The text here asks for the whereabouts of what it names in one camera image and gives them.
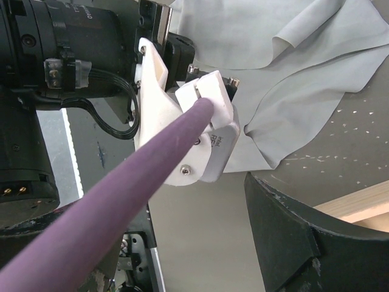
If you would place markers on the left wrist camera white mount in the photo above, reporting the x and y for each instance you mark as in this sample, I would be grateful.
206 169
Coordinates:
183 137

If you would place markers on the grey underwear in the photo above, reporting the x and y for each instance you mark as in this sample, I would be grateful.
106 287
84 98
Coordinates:
294 61

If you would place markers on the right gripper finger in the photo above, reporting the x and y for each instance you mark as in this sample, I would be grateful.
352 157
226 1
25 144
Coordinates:
302 249

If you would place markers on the wooden compartment tray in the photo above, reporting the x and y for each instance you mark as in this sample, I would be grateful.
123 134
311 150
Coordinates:
367 207

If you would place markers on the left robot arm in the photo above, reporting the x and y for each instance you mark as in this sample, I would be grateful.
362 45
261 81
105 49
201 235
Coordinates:
57 55

